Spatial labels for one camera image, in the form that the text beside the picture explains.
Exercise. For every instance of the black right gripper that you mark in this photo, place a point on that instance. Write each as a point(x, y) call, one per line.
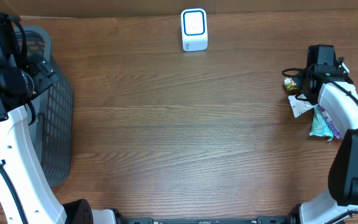
point(312, 99)

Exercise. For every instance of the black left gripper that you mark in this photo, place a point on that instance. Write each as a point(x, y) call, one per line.
point(44, 71)

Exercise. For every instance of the green yellow snack pouch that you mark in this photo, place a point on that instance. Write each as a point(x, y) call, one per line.
point(290, 86)

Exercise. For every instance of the white tube gold cap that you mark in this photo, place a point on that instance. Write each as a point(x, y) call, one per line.
point(299, 104)

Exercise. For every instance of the teal wipes packet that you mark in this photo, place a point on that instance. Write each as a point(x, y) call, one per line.
point(320, 127)

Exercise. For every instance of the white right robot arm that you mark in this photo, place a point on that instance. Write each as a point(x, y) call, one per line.
point(325, 83)

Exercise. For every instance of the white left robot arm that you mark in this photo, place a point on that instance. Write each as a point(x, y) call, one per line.
point(25, 194)

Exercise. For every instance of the white barcode scanner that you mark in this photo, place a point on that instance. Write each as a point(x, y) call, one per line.
point(194, 30)

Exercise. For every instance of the grey plastic basket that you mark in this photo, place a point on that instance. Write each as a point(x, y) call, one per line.
point(51, 134)

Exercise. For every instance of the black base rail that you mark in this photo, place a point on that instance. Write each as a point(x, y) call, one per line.
point(213, 221)

